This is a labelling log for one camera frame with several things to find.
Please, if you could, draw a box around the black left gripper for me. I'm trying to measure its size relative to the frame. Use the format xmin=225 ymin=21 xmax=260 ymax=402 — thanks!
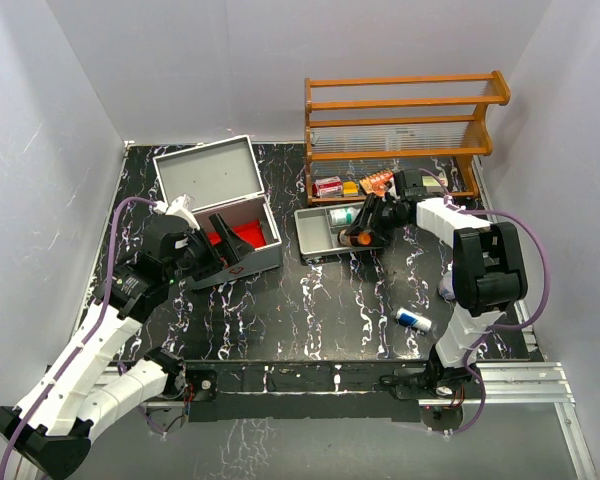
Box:
xmin=165 ymin=213 xmax=254 ymax=284

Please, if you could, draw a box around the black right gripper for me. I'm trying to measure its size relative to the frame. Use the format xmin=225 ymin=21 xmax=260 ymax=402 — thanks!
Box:
xmin=346 ymin=193 xmax=409 ymax=247

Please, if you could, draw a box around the brown glass bottle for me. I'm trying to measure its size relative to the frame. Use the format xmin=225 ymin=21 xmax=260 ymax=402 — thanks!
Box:
xmin=338 ymin=230 xmax=373 ymax=248

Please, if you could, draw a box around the white dropper bottle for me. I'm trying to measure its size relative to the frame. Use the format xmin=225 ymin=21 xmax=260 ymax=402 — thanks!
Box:
xmin=328 ymin=207 xmax=360 ymax=226

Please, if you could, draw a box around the red first aid kit pouch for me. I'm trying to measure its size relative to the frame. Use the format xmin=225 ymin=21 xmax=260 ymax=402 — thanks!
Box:
xmin=207 ymin=220 xmax=267 ymax=249

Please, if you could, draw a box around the grey medicine case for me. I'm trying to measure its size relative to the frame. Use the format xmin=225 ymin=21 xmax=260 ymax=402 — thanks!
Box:
xmin=153 ymin=135 xmax=283 ymax=290

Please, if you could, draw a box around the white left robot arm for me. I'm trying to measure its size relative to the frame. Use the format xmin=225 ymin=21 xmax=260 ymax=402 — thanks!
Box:
xmin=0 ymin=214 xmax=254 ymax=479

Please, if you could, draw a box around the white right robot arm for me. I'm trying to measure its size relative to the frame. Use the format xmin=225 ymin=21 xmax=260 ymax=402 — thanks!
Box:
xmin=337 ymin=169 xmax=528 ymax=397

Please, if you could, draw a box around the orange medicine packet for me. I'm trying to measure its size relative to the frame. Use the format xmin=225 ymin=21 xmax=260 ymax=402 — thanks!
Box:
xmin=359 ymin=170 xmax=394 ymax=197

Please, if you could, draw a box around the red white medicine box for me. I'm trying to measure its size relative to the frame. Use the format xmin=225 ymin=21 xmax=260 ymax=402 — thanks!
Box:
xmin=312 ymin=176 xmax=343 ymax=198

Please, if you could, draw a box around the long white medicine box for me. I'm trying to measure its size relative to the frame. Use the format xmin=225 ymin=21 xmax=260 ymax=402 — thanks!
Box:
xmin=422 ymin=175 xmax=448 ymax=190

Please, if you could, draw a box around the small yellow box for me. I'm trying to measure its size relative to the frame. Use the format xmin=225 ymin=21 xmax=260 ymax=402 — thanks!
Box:
xmin=342 ymin=181 xmax=359 ymax=197

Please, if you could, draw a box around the grey divided tray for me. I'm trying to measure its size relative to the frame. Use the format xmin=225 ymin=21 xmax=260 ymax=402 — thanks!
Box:
xmin=294 ymin=202 xmax=374 ymax=261

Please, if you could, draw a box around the orange wooden shelf rack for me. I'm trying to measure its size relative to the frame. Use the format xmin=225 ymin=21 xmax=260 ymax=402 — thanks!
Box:
xmin=304 ymin=70 xmax=511 ymax=206

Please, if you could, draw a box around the clear round container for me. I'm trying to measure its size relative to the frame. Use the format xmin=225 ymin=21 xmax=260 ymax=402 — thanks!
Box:
xmin=437 ymin=271 xmax=455 ymax=301

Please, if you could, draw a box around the blue white tube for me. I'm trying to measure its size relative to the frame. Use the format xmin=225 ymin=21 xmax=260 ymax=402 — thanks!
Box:
xmin=395 ymin=308 xmax=432 ymax=333

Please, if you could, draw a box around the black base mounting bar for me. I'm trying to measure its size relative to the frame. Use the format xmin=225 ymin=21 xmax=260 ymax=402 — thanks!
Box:
xmin=182 ymin=359 xmax=487 ymax=424

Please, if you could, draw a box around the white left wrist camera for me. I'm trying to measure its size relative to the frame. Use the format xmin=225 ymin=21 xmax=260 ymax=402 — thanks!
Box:
xmin=153 ymin=194 xmax=199 ymax=229

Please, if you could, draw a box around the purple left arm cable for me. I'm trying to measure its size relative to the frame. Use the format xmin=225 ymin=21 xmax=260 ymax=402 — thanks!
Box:
xmin=0 ymin=197 xmax=166 ymax=480

